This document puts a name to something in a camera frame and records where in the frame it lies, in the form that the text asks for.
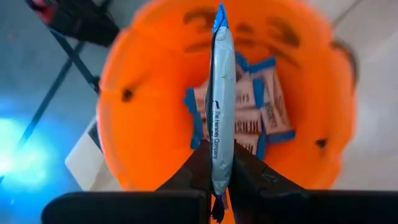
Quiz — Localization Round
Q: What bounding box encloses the orange halloween bucket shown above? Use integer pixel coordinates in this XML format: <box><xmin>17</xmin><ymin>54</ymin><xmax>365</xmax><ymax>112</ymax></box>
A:
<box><xmin>96</xmin><ymin>0</ymin><xmax>358</xmax><ymax>192</ymax></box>

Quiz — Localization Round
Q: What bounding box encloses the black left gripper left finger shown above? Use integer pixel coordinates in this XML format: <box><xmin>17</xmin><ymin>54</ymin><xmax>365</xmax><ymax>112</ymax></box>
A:
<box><xmin>156</xmin><ymin>139</ymin><xmax>213</xmax><ymax>196</ymax></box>

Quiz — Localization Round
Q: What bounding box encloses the black crate with red device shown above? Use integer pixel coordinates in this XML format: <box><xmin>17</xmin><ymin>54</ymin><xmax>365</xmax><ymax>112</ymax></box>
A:
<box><xmin>24</xmin><ymin>0</ymin><xmax>121</xmax><ymax>47</ymax></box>

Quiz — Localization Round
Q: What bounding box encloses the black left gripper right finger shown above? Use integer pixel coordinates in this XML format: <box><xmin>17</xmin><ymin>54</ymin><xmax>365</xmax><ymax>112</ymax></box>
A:
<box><xmin>229</xmin><ymin>141</ymin><xmax>308</xmax><ymax>224</ymax></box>

